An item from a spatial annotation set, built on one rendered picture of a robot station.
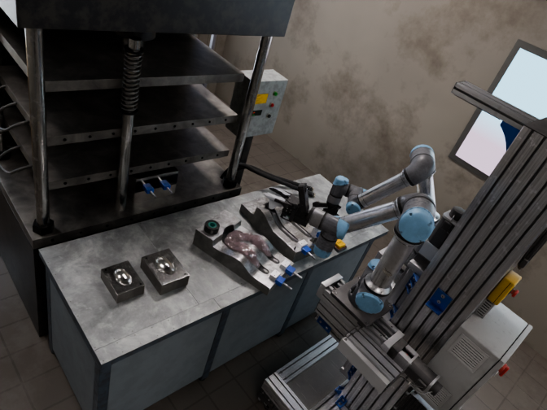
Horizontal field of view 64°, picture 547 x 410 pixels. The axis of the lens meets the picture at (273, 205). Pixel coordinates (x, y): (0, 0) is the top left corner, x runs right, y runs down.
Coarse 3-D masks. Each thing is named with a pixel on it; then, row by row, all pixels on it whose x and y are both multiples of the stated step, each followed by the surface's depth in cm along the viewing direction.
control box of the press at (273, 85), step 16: (272, 80) 274; (240, 96) 275; (272, 96) 282; (240, 112) 279; (256, 112) 282; (272, 112) 292; (256, 128) 291; (272, 128) 302; (240, 160) 310; (240, 176) 321
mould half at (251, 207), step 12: (252, 204) 269; (252, 216) 262; (264, 216) 254; (264, 228) 256; (276, 228) 253; (288, 228) 257; (312, 228) 262; (276, 240) 250; (288, 240) 247; (300, 240) 250; (288, 252) 245; (300, 252) 244; (312, 252) 254
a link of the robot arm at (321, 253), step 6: (318, 240) 178; (324, 240) 175; (336, 240) 176; (318, 246) 178; (324, 246) 177; (330, 246) 177; (318, 252) 179; (324, 252) 178; (330, 252) 180; (324, 258) 181
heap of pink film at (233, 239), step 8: (232, 232) 239; (240, 232) 240; (224, 240) 235; (232, 240) 233; (240, 240) 236; (248, 240) 236; (256, 240) 235; (264, 240) 238; (232, 248) 229; (240, 248) 227; (248, 248) 229; (264, 248) 234; (248, 256) 225; (256, 256) 229; (256, 264) 227
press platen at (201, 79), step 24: (0, 24) 213; (24, 48) 200; (48, 48) 207; (72, 48) 214; (96, 48) 222; (144, 48) 239; (168, 48) 249; (192, 48) 260; (24, 72) 192; (48, 72) 188; (72, 72) 194; (96, 72) 200; (120, 72) 207; (144, 72) 215; (168, 72) 223; (192, 72) 231; (216, 72) 240; (240, 72) 250
